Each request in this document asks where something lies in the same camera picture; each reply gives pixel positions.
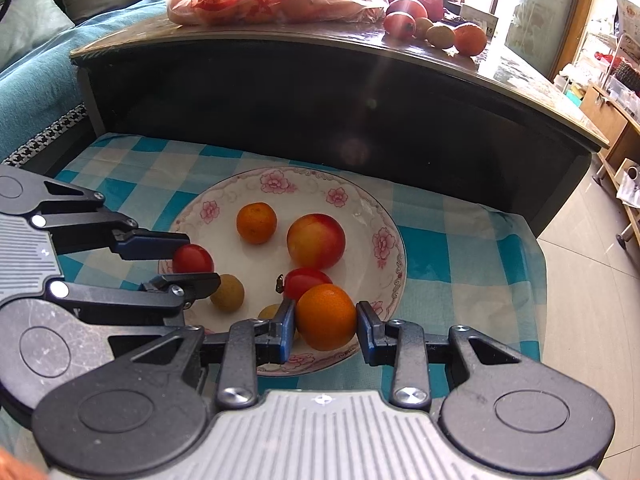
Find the white floral plate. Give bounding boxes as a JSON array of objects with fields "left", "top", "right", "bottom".
[{"left": 157, "top": 166, "right": 407, "bottom": 378}]

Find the dark coffee table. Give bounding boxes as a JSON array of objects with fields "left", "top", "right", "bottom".
[{"left": 70, "top": 10, "right": 611, "bottom": 241}]

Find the wooden cabinet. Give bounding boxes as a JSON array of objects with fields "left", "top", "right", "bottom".
[{"left": 580, "top": 85, "right": 640, "bottom": 248}]

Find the red yellow nectarine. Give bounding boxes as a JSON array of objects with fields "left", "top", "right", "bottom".
[{"left": 286, "top": 213, "right": 347, "bottom": 271}]

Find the blue sofa cover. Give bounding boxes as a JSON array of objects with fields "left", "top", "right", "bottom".
[{"left": 0, "top": 0, "right": 166, "bottom": 163}]

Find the small dimpled mandarin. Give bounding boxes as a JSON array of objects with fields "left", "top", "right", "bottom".
[{"left": 236, "top": 202, "right": 278, "bottom": 245}]

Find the large brown longan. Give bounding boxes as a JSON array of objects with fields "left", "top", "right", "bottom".
[{"left": 257, "top": 303, "right": 298, "bottom": 341}]

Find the blue white checked tablecloth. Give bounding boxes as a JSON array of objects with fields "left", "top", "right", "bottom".
[{"left": 0, "top": 132, "right": 546, "bottom": 461}]

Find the large smooth orange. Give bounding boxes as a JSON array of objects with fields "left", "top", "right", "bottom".
[{"left": 295, "top": 283, "right": 358, "bottom": 352}]

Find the white card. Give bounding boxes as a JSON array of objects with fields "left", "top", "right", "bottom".
[{"left": 460, "top": 4, "right": 500, "bottom": 36}]

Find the red apple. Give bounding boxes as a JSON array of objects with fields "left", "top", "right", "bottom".
[{"left": 387, "top": 0, "right": 430, "bottom": 23}]

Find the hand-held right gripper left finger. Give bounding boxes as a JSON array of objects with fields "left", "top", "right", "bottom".
[{"left": 117, "top": 299, "right": 297, "bottom": 409}]

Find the red cherry tomato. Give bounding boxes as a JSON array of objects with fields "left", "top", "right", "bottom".
[
  {"left": 275, "top": 267, "right": 334, "bottom": 302},
  {"left": 172, "top": 243, "right": 215, "bottom": 275}
]

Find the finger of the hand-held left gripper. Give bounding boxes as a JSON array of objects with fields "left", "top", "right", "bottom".
[
  {"left": 47, "top": 271, "right": 222, "bottom": 359},
  {"left": 30, "top": 177, "right": 191, "bottom": 262}
]

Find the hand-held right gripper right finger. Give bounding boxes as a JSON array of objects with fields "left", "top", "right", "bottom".
[{"left": 355, "top": 301, "right": 523, "bottom": 409}]

